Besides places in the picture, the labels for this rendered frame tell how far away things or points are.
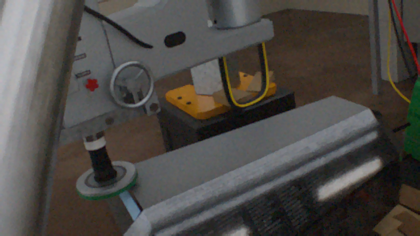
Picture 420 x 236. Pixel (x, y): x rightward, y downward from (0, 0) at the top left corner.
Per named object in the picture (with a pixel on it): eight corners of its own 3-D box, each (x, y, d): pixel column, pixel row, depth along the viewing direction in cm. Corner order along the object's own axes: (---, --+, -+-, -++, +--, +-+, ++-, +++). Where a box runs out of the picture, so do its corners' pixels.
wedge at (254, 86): (257, 80, 244) (256, 71, 243) (274, 79, 240) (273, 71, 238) (245, 92, 228) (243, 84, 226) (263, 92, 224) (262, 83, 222)
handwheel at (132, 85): (146, 95, 142) (136, 51, 137) (161, 101, 134) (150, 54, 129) (105, 111, 135) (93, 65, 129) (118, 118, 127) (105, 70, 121)
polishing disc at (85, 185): (140, 183, 141) (140, 180, 140) (77, 202, 136) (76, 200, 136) (131, 158, 160) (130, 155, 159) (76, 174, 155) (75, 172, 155)
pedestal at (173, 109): (172, 202, 287) (146, 100, 260) (254, 167, 311) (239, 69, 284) (219, 254, 231) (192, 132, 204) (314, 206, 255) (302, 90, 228)
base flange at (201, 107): (164, 99, 256) (162, 92, 254) (235, 75, 274) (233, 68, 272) (200, 121, 214) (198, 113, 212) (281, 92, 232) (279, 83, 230)
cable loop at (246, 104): (268, 96, 185) (258, 23, 173) (274, 98, 182) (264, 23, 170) (226, 115, 174) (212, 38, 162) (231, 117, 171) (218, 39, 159)
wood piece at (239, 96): (213, 102, 225) (212, 92, 223) (229, 95, 229) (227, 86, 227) (238, 109, 209) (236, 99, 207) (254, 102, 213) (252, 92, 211)
